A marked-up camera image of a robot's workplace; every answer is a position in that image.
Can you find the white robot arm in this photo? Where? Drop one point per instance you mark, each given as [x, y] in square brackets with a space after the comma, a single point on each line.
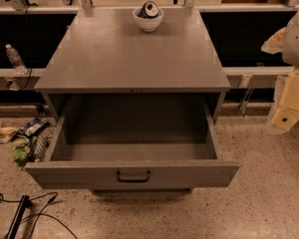
[286, 42]

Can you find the white ceramic bowl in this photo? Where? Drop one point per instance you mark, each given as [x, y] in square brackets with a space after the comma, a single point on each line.
[147, 24]

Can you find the wire mesh basket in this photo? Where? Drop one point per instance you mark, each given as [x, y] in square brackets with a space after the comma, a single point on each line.
[42, 142]

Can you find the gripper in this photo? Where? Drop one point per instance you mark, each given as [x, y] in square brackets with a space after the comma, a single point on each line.
[297, 42]

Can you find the green snack bag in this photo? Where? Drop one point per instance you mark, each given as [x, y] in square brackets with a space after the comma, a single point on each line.
[23, 149]

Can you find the yellow snack bag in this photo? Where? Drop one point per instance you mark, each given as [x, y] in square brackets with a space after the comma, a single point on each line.
[7, 133]

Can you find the grey drawer cabinet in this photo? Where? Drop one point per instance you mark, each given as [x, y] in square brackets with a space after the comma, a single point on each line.
[104, 51]

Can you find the blue snack bag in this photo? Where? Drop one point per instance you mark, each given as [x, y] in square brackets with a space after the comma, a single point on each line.
[32, 127]

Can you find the metal rail bracket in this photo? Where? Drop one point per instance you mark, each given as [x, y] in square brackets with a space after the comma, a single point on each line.
[244, 84]

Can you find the crushed soda can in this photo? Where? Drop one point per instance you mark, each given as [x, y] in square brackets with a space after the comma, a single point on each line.
[149, 10]

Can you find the clear plastic water bottle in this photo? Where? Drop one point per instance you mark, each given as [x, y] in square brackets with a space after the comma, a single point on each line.
[16, 60]

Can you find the black bar tool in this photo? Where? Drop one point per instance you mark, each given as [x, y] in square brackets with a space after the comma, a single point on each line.
[24, 203]

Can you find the grey top drawer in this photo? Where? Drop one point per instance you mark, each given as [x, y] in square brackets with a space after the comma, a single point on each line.
[134, 142]

